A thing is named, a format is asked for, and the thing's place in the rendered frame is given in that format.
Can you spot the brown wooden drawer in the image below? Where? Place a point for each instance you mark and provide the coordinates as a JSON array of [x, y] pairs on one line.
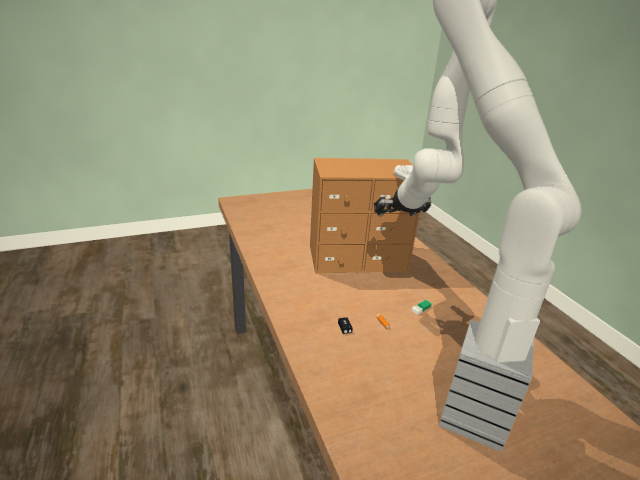
[[382, 229], [340, 257], [345, 195], [342, 227], [387, 256], [385, 188]]

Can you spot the black nine-volt battery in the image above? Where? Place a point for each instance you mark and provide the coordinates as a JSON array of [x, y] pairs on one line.
[[345, 325]]

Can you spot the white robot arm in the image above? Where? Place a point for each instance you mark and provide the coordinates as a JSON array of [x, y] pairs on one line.
[[548, 206]]

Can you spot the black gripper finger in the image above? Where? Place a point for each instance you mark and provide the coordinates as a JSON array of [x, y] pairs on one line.
[[424, 208], [381, 203]]

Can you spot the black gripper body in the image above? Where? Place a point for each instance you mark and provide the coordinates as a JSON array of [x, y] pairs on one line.
[[397, 203]]

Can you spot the brown wooden chest of drawers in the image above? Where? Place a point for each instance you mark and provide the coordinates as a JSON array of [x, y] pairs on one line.
[[351, 169]]

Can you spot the green and white eraser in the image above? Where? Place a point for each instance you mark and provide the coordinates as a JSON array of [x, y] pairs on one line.
[[419, 308]]

